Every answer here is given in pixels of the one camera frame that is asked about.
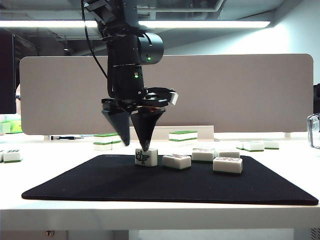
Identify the three-bamboo mahjong tile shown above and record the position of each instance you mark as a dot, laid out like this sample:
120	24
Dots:
227	153

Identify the white bamboo mahjong tile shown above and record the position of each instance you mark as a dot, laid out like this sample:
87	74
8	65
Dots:
202	155
227	167
176	162
240	145
12	157
253	147

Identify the clear faceted plastic mug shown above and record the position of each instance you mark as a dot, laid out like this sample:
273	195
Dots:
315	132

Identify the black monitor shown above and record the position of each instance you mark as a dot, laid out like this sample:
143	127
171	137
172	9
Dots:
6	75

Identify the black device behind divider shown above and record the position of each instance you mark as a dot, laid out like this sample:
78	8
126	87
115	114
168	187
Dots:
317	98

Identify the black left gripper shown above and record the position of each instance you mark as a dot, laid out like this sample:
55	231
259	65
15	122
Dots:
140	101

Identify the bird mahjong tile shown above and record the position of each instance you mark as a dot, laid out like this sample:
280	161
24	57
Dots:
146	158

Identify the beige desk divider panel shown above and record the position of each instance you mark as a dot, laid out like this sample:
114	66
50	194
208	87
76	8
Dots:
225	95

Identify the metal table bolt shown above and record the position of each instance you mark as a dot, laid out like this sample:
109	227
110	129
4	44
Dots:
50	233

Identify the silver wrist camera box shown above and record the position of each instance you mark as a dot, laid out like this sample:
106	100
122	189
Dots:
175	98

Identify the black blue screwdriver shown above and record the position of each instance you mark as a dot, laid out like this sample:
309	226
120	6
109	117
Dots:
62	137

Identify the round ceiling spotlight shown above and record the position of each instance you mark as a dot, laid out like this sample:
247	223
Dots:
65	49

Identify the black mouse mat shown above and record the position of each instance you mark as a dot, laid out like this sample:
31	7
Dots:
150	185

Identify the grey perforated panel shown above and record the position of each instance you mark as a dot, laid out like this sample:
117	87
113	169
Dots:
315	233

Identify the white divider foot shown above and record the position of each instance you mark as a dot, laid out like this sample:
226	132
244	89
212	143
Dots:
46	137
288	135

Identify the bamboo mahjong tile red mark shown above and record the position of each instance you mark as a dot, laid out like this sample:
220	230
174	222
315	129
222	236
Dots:
272	145

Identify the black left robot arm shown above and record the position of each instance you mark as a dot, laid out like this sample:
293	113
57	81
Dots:
125	62

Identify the green white box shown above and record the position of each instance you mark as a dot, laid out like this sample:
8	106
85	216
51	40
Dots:
5	127
16	127

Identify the person behind divider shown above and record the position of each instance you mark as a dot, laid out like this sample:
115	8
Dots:
18	95

